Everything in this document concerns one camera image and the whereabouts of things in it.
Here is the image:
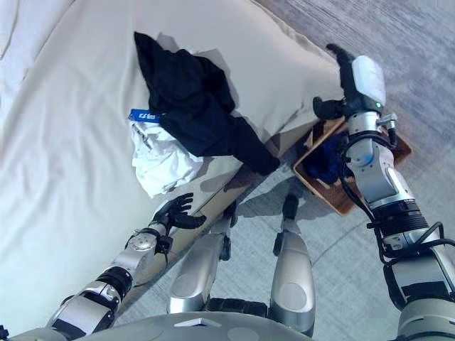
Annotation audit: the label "robot silver legs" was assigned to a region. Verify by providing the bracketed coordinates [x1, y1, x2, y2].
[133, 115, 323, 287]

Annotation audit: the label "bed mattress with beige sheet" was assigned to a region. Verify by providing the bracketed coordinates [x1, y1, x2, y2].
[0, 0, 343, 330]

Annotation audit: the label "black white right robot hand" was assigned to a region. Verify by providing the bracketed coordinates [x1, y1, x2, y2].
[312, 43, 387, 120]

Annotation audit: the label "silver left robot leg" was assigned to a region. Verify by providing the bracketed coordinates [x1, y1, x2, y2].
[166, 200, 238, 315]

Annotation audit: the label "black garment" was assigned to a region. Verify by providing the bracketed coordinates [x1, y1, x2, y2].
[134, 31, 282, 176]

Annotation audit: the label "silver right robot leg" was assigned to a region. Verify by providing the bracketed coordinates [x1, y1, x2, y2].
[269, 193, 316, 338]

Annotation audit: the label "brown wicker basket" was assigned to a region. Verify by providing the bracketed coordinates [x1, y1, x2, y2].
[291, 116, 413, 217]

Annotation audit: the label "white garment with blue tag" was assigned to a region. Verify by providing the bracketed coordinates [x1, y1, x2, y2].
[128, 108, 205, 199]

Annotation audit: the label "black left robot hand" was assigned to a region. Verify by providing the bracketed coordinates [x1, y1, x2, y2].
[152, 193, 207, 237]

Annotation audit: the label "silver robot leg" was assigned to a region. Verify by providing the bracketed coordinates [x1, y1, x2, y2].
[269, 193, 316, 338]
[166, 200, 238, 315]

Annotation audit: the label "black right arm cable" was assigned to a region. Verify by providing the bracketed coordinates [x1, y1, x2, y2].
[340, 127, 445, 264]

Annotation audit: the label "grey robot torso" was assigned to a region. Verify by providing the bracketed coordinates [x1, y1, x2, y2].
[0, 298, 316, 341]

